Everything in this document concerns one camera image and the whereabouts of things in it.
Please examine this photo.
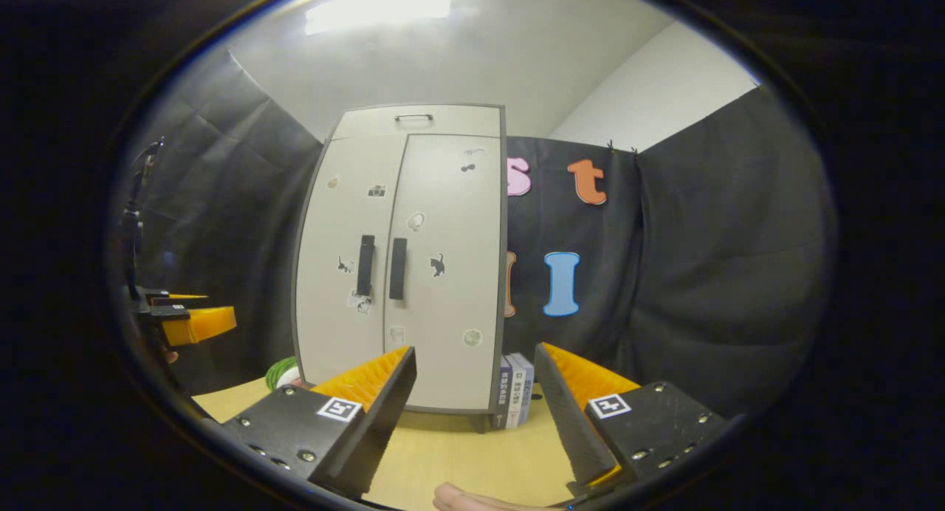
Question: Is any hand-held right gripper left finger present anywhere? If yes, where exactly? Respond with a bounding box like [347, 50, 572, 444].
[221, 346, 418, 499]

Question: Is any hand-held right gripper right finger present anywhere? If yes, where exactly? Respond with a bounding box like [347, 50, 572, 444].
[534, 341, 739, 497]

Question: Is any white shoe cabinet door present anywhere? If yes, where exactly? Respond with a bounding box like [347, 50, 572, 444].
[294, 136, 408, 394]
[384, 133, 504, 414]

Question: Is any white shoe cabinet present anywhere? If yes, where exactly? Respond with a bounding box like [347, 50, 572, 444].
[292, 103, 509, 432]

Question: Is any grey book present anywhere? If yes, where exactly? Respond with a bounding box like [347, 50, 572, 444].
[519, 352, 535, 423]

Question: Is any white book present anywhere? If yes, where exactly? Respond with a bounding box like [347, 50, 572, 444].
[508, 356, 524, 428]

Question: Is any green coil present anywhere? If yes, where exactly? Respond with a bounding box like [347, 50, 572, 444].
[264, 356, 300, 391]

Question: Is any black backdrop cloth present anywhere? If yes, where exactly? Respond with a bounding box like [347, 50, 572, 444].
[111, 49, 326, 394]
[504, 86, 839, 419]

